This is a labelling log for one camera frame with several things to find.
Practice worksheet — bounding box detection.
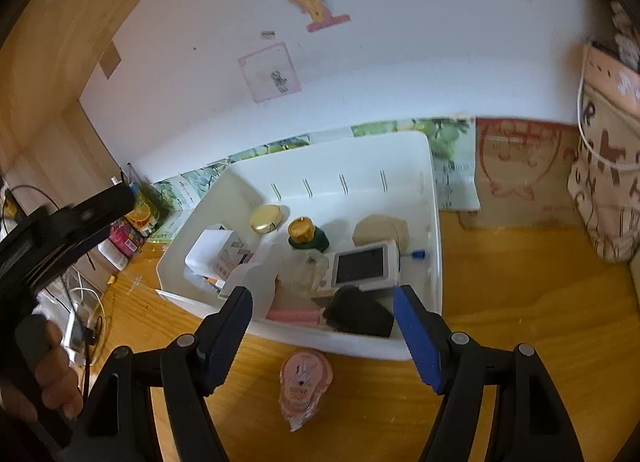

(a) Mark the clear floss pick box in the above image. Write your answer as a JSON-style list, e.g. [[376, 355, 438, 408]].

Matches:
[[217, 235, 256, 275]]

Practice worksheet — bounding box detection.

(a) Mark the yellow pony wall sticker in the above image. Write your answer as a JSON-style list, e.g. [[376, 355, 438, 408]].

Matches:
[[287, 0, 351, 33]]

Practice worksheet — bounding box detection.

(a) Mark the wooden cabinet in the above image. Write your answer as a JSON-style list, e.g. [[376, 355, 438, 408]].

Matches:
[[0, 0, 201, 203]]

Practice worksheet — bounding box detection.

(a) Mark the beige printed paper bag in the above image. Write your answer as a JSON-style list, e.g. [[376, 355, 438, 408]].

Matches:
[[566, 40, 640, 264]]

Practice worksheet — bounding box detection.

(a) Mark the round gold lid jar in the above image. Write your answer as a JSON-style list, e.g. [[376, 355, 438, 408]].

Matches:
[[250, 204, 284, 236]]

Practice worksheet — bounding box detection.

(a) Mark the white storage bin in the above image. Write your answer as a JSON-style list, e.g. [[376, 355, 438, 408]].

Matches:
[[156, 131, 444, 362]]

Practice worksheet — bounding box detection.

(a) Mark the green leaf print carton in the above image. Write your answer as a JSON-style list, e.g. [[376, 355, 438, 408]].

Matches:
[[350, 117, 482, 213]]

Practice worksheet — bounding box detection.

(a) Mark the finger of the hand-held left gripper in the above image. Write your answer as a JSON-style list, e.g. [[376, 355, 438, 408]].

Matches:
[[30, 185, 136, 287]]

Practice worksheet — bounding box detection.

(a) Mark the round beige tin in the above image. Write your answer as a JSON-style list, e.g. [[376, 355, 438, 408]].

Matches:
[[354, 215, 411, 248]]

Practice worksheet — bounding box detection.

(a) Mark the person's left hand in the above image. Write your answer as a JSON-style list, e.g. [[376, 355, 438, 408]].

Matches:
[[40, 322, 83, 418]]

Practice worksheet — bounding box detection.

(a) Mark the white rectangular box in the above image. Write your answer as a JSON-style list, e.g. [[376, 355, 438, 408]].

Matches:
[[184, 229, 231, 279]]

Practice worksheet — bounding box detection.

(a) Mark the pink hair roller clip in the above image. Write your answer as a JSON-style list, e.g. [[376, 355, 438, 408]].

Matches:
[[266, 309, 322, 327]]

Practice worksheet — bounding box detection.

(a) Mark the green grape print carton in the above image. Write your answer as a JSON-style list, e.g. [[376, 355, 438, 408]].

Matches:
[[145, 133, 311, 243]]

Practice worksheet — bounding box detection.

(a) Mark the pink framed wall drawing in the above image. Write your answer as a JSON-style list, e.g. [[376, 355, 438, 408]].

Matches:
[[237, 41, 302, 104]]

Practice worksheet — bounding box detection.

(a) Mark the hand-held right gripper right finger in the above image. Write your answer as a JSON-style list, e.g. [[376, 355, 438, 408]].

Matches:
[[393, 285, 586, 462]]

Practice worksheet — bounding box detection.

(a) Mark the clear plastic case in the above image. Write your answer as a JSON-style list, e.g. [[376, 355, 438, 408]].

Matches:
[[295, 251, 332, 295]]

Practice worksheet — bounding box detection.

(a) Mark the white instant camera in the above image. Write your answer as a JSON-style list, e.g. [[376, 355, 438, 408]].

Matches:
[[327, 241, 402, 294]]

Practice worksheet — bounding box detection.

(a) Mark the white plastic bottle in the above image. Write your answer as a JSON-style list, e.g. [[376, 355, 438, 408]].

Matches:
[[218, 262, 281, 325]]

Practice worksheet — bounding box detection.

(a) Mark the orange juice carton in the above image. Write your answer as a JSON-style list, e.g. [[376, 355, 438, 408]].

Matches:
[[124, 189, 162, 238]]

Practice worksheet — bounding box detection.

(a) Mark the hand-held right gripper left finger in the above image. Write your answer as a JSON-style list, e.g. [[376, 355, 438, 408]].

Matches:
[[65, 286, 252, 462]]

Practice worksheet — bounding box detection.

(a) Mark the pink printed packet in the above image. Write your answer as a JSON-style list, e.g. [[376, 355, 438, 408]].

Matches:
[[278, 349, 334, 433]]

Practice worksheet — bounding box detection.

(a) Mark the red snack packet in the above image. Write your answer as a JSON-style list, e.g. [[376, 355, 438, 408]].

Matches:
[[109, 222, 146, 258]]

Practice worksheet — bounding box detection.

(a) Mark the brown tape patch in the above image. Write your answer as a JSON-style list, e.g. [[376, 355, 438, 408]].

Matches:
[[98, 42, 122, 78]]

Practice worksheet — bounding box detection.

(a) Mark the red printed cardboard box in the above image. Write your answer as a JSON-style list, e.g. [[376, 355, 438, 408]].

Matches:
[[459, 117, 587, 232]]

